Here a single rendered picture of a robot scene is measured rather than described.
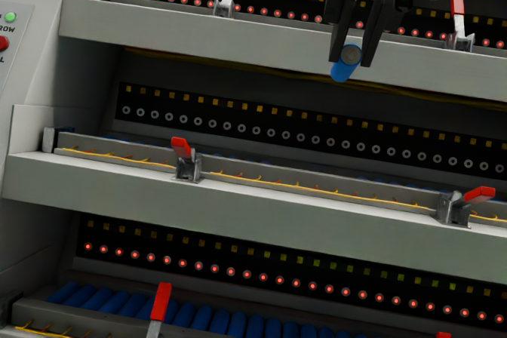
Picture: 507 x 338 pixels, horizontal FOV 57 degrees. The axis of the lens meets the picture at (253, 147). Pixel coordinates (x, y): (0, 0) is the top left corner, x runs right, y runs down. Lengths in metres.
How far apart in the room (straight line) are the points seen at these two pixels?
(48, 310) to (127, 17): 0.32
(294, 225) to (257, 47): 0.20
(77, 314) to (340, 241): 0.28
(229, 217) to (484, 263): 0.24
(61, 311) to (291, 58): 0.36
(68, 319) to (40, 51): 0.28
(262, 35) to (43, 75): 0.24
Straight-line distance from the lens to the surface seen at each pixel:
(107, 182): 0.49
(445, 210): 0.50
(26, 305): 0.56
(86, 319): 0.53
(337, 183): 0.51
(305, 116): 0.64
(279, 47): 0.53
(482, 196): 0.44
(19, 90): 0.55
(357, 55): 0.38
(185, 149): 0.42
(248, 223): 0.46
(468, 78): 0.56
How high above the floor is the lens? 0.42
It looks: 18 degrees up
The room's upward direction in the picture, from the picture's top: 10 degrees clockwise
